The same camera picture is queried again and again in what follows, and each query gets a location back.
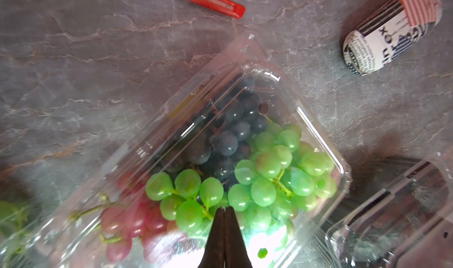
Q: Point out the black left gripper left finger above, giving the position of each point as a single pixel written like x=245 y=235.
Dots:
x=214 y=255

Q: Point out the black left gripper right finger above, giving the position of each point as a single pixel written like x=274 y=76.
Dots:
x=235 y=250

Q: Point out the clear box dark plums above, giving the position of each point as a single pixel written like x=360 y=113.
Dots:
x=402 y=217

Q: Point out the clear box dark grapes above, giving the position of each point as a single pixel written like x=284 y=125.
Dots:
x=17 y=225

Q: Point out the printed drink can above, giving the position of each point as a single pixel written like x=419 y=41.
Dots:
x=388 y=33

